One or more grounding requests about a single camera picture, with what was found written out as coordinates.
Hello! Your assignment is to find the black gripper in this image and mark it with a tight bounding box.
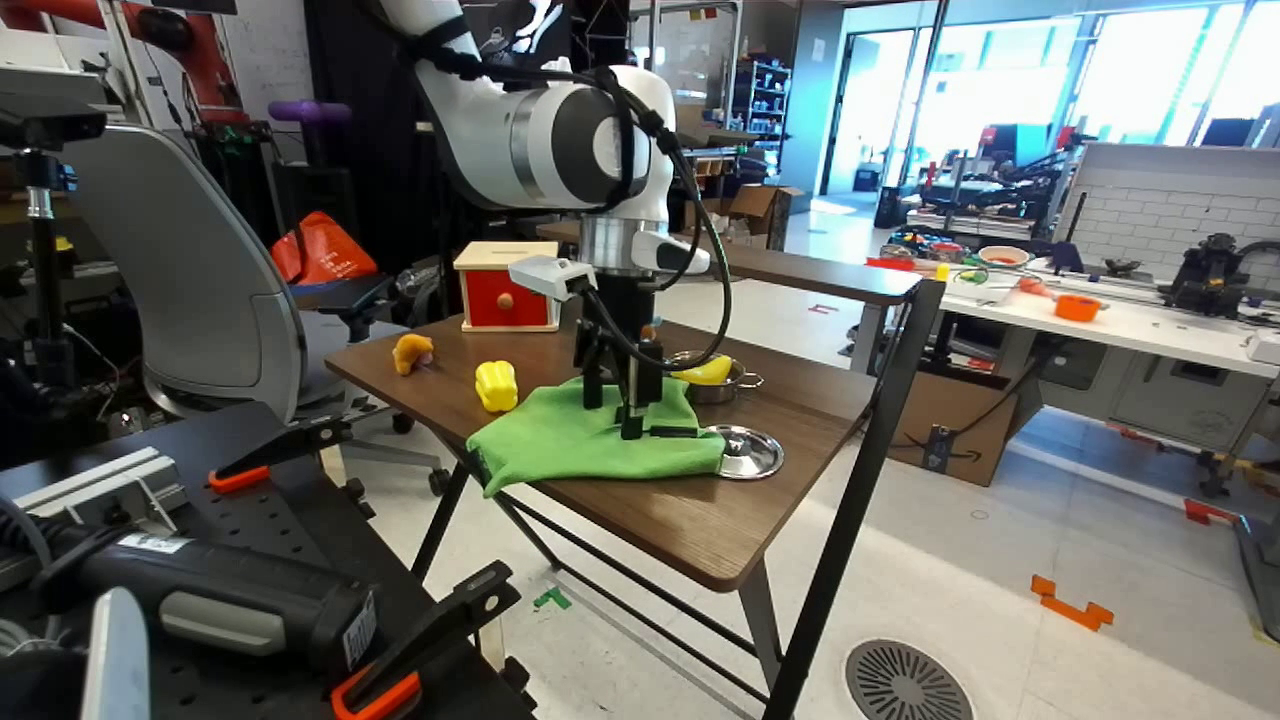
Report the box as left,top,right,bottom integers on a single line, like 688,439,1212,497
574,270,672,445

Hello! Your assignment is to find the green towel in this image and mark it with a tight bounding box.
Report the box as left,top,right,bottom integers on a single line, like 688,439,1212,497
459,377,733,500

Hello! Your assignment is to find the yellow toy banana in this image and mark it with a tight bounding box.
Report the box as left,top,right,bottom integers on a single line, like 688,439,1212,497
672,354,739,394

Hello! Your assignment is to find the yellow toy bell pepper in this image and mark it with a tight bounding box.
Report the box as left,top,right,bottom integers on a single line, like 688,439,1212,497
471,357,523,415

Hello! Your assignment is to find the white wooden box red drawer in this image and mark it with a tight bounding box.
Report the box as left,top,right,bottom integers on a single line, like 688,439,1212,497
450,236,563,335

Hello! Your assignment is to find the silver metal plate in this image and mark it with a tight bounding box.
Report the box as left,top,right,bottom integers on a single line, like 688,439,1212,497
700,421,788,484

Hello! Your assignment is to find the orange plush toy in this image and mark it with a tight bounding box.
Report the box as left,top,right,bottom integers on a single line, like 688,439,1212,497
389,328,440,382

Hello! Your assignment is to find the long dark narrow table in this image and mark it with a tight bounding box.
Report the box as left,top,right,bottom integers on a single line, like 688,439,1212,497
717,243,933,377

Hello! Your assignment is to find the black orange bar clamp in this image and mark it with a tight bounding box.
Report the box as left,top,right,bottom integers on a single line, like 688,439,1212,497
202,413,352,500
325,558,523,720

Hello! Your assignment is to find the orange fabric bag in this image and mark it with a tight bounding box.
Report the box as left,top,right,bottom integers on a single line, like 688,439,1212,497
268,209,385,289

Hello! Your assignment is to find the brown cardboard box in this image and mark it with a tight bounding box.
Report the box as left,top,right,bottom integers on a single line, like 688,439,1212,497
885,364,1061,492

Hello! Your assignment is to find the purple round stool seat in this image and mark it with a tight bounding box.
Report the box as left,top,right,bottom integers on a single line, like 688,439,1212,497
264,95,358,132

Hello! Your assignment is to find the round metal floor drain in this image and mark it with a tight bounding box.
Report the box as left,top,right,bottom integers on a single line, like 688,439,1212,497
846,636,980,720

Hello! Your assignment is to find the gray office chair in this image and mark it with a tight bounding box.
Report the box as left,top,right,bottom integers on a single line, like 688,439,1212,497
57,119,452,474

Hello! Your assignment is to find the black gray handheld device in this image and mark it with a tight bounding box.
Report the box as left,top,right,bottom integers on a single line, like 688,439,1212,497
65,529,389,674

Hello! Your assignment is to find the orange bowl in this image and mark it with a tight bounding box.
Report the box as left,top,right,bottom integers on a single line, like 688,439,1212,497
1053,293,1107,328

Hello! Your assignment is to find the white cluttered desk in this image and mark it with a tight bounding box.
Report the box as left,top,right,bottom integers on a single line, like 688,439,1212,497
864,243,1280,464

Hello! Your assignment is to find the white partition panel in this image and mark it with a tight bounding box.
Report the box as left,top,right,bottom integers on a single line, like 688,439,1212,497
1063,139,1280,293

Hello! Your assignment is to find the black machine on desk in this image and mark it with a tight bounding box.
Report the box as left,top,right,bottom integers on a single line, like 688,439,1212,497
1155,233,1262,321

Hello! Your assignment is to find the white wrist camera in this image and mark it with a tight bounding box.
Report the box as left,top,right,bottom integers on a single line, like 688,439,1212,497
505,252,599,307

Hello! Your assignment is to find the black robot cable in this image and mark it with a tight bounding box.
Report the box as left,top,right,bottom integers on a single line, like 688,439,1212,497
586,64,738,377

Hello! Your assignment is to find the dark wood metal-frame table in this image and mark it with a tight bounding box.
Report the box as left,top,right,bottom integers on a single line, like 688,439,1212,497
325,271,951,720

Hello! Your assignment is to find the silver aluminium rail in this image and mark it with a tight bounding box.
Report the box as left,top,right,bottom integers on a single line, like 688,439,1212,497
13,445,186,525

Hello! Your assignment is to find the black camera tripod stand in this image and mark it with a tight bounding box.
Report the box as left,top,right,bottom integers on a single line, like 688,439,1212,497
0,64,118,453

